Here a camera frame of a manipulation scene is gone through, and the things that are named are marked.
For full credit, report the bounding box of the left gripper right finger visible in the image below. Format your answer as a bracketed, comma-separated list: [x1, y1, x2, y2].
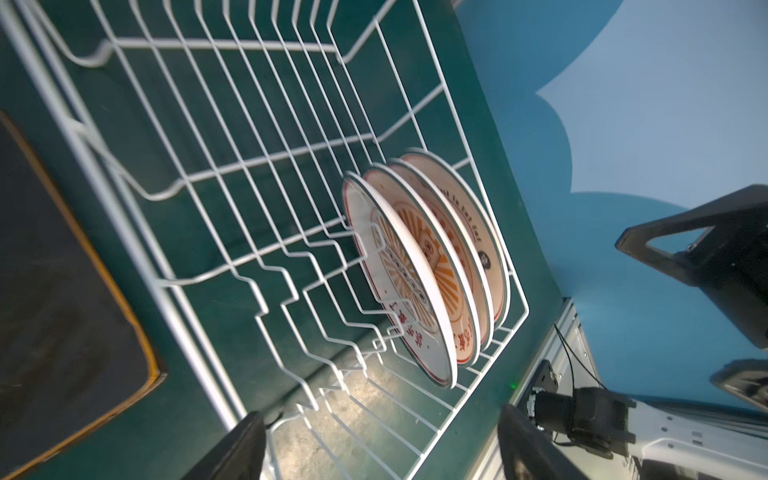
[497, 404, 586, 480]

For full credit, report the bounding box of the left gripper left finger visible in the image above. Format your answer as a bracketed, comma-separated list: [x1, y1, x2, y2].
[183, 411, 267, 480]

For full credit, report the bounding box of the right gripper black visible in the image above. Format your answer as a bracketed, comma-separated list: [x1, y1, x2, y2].
[615, 184, 767, 412]

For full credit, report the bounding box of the white round plate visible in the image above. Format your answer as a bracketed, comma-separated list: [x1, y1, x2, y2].
[400, 149, 511, 327]
[388, 160, 493, 350]
[342, 172, 458, 389]
[364, 164, 481, 367]

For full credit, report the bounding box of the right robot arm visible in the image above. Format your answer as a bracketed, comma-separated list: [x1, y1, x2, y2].
[536, 185, 767, 479]

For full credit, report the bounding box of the white wire dish rack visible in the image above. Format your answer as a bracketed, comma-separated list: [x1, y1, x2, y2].
[1, 1, 535, 479]

